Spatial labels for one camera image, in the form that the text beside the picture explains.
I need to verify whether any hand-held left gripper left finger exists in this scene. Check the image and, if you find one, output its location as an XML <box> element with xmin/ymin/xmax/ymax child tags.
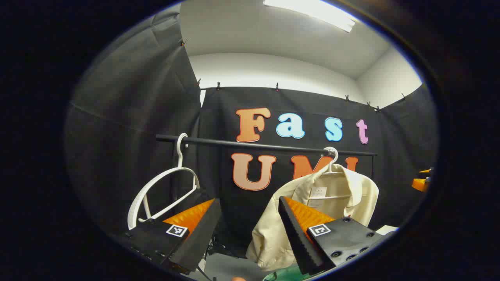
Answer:
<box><xmin>117</xmin><ymin>198</ymin><xmax>222</xmax><ymax>274</ymax></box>

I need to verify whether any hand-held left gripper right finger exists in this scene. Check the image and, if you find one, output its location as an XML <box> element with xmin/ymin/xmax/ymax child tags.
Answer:
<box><xmin>278</xmin><ymin>196</ymin><xmax>396</xmax><ymax>276</ymax></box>

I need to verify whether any cream jacket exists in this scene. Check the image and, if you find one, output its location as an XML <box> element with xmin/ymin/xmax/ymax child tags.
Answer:
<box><xmin>245</xmin><ymin>163</ymin><xmax>380</xmax><ymax>272</ymax></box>

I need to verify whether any green laundry hamper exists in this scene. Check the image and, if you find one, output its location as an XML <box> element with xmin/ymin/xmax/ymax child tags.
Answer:
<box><xmin>262</xmin><ymin>265</ymin><xmax>313</xmax><ymax>281</ymax></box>

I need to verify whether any white plastic jacket hanger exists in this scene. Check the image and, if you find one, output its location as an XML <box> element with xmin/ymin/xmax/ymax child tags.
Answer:
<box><xmin>308</xmin><ymin>147</ymin><xmax>351</xmax><ymax>200</ymax></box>

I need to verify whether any white empty plastic hanger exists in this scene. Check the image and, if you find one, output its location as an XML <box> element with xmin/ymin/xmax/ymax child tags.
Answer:
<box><xmin>127</xmin><ymin>133</ymin><xmax>200</xmax><ymax>231</ymax></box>

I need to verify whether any black clothes rack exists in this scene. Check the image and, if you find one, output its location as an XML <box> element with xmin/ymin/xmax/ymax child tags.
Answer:
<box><xmin>156</xmin><ymin>134</ymin><xmax>378</xmax><ymax>180</ymax></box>

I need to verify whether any black backdrop stand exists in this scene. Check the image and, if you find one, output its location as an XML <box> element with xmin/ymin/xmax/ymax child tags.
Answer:
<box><xmin>197</xmin><ymin>234</ymin><xmax>227</xmax><ymax>281</ymax></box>

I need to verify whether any black backdrop cloth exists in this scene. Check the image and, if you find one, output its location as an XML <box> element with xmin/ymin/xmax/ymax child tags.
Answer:
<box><xmin>64</xmin><ymin>4</ymin><xmax>438</xmax><ymax>270</ymax></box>

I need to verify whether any row of black backdrop clips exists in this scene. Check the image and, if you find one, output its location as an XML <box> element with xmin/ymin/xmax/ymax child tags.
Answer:
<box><xmin>179</xmin><ymin>38</ymin><xmax>407</xmax><ymax>113</ymax></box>

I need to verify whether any ceiling light panel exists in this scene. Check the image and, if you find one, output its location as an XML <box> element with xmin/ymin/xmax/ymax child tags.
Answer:
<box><xmin>264</xmin><ymin>0</ymin><xmax>356</xmax><ymax>33</ymax></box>

